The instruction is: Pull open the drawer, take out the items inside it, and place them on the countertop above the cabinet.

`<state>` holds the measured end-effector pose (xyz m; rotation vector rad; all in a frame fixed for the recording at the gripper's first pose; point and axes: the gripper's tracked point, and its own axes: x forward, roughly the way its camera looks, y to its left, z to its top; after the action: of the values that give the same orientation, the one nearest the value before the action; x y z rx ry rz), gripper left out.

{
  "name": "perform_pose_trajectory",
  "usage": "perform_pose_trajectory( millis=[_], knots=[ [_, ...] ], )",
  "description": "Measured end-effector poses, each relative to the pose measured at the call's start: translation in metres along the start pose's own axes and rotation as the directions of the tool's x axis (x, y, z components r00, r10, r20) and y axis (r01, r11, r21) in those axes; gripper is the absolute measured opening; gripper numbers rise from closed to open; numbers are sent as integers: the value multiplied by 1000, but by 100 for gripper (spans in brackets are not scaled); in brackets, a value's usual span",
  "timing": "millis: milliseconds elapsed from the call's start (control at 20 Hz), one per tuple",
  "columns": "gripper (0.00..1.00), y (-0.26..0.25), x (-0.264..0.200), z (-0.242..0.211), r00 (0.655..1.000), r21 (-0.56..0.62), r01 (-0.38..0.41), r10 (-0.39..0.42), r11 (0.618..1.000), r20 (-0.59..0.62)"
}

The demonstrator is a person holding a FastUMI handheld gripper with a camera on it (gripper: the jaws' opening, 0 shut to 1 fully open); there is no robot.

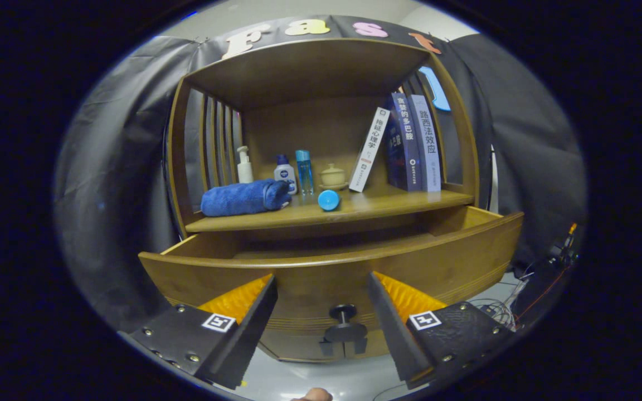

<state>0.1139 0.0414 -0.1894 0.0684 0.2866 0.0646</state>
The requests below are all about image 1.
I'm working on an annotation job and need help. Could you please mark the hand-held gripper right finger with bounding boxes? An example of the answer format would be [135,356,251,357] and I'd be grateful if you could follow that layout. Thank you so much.
[367,271,517,390]

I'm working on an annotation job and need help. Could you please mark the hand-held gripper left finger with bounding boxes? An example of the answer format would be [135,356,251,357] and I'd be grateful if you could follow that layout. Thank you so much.
[129,273,278,390]

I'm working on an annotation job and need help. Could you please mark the black drawer knob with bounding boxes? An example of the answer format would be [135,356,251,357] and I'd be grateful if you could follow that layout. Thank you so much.
[329,304,358,329]

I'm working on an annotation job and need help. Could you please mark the wooden drawer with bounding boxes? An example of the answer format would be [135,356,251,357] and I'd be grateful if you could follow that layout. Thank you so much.
[138,205,524,341]

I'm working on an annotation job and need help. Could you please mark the blue and white tube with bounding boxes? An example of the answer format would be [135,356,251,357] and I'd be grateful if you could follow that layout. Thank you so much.
[318,189,341,212]

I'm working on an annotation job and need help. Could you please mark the wooden cabinet door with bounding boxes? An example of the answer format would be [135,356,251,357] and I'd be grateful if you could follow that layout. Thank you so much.
[258,330,344,363]
[346,334,391,360]

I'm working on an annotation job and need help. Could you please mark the wooden countertop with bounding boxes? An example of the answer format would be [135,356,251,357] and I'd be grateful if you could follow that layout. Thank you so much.
[184,187,475,233]

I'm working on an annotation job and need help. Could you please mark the wooden cabinet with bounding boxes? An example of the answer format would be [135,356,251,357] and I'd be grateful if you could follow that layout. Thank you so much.
[165,36,480,363]

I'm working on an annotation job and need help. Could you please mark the blue folded towel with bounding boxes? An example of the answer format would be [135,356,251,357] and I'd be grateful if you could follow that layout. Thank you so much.
[200,178,293,218]

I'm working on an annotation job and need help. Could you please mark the white blue-capped lotion bottle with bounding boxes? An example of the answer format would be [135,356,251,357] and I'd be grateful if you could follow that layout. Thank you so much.
[274,154,298,195]

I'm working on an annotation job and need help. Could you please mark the white pump bottle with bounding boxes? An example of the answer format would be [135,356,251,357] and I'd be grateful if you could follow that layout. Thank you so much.
[236,145,254,184]

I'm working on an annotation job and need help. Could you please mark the beige lidded teacup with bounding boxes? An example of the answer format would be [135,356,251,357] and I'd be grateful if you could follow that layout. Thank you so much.
[319,163,349,191]

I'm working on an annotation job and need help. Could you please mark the clear blue bottle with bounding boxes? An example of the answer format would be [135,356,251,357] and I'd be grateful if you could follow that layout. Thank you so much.
[295,149,315,196]

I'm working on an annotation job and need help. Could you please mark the white book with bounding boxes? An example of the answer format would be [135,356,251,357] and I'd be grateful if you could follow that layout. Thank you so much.
[348,107,391,193]

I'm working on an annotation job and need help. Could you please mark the dark blue book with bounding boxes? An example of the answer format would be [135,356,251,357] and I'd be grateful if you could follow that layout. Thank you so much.
[383,92,423,192]

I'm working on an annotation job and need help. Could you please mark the black equipment with orange clip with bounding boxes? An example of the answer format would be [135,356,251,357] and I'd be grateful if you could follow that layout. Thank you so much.
[547,223,581,268]

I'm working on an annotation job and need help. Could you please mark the pale lilac book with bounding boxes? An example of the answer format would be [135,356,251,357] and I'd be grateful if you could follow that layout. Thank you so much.
[408,94,442,193]

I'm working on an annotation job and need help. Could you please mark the black backdrop cloth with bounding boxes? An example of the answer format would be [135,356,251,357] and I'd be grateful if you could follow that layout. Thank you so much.
[53,15,588,335]

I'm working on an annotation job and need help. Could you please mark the tangled cables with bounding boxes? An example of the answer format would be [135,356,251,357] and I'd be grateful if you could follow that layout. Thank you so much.
[469,267,528,329]

